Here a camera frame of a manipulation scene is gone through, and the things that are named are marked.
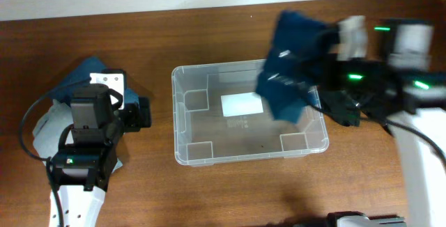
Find dark blue folded jeans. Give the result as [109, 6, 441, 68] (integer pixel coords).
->
[49, 56, 140, 110]

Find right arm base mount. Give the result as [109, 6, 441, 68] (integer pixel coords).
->
[325, 211, 407, 227]

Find left black camera cable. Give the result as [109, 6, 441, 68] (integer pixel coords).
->
[17, 77, 92, 227]

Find black taped cloth bundle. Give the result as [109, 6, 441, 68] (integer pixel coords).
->
[318, 91, 360, 127]

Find white label in bin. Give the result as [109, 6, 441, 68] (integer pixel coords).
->
[221, 92, 263, 117]

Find navy blue taped cloth bundle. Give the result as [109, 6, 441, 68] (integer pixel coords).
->
[255, 10, 339, 123]

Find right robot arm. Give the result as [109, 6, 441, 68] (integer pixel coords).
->
[297, 16, 445, 226]

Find clear plastic storage bin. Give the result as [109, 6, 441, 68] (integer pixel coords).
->
[171, 60, 329, 166]

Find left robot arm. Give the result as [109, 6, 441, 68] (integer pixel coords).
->
[46, 84, 151, 226]

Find light grey folded jeans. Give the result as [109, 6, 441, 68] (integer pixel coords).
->
[31, 99, 123, 172]

